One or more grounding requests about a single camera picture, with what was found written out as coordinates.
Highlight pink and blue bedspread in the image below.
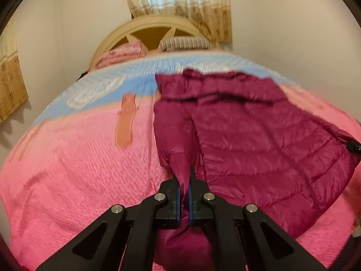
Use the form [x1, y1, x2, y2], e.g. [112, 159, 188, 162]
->
[1, 51, 357, 270]

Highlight magenta puffer jacket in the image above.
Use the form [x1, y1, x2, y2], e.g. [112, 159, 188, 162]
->
[154, 69, 360, 270]

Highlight cream arched wooden headboard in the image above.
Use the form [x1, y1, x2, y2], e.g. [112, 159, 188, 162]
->
[88, 14, 203, 70]

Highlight folded pink blanket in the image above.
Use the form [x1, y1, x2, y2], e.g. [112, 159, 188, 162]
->
[94, 40, 146, 69]

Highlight cream floral centre curtain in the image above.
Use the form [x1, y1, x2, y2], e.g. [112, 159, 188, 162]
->
[127, 0, 233, 43]

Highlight cream floral side curtain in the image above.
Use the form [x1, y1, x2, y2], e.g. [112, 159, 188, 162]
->
[0, 21, 28, 123]

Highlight striped pillow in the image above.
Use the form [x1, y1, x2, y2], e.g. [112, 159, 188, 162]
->
[158, 36, 215, 51]

